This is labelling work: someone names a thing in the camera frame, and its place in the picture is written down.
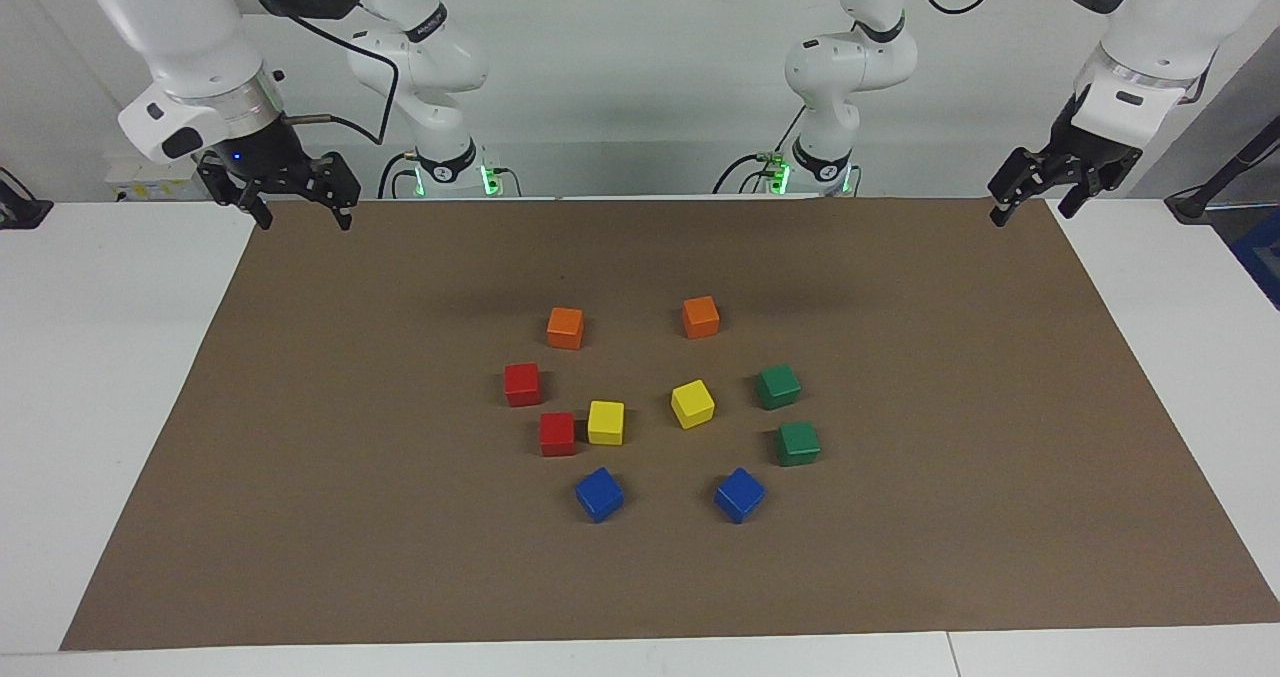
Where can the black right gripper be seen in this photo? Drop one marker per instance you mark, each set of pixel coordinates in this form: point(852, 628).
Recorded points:
point(265, 157)

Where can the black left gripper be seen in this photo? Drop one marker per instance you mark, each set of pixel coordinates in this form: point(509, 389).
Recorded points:
point(1085, 152)

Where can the red wooden block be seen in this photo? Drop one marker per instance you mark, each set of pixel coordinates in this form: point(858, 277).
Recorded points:
point(557, 434)
point(522, 384)

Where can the green wooden block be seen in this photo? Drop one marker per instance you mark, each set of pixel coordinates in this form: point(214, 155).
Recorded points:
point(798, 443)
point(778, 386)

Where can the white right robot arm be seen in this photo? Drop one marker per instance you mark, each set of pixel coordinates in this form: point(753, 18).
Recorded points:
point(190, 17)

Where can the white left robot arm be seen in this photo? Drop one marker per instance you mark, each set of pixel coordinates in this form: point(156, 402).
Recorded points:
point(850, 67)

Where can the white power strip box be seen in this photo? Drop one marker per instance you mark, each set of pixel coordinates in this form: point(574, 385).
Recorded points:
point(160, 177)

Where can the black stand with pole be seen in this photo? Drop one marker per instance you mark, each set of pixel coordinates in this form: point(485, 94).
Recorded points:
point(1200, 202)

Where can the blue crate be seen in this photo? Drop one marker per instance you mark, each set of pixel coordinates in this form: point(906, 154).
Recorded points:
point(1260, 257)

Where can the black stand foot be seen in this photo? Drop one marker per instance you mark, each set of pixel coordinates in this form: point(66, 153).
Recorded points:
point(20, 212)

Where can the orange wooden block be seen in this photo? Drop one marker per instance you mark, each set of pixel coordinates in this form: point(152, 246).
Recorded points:
point(700, 317)
point(565, 328)

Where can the brown table mat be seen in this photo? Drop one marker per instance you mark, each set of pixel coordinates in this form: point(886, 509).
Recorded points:
point(400, 557)

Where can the yellow wooden block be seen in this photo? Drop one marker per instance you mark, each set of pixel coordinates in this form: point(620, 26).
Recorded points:
point(605, 422)
point(692, 403)

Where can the blue wooden block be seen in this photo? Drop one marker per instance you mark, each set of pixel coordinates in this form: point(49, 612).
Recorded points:
point(599, 494)
point(739, 495)

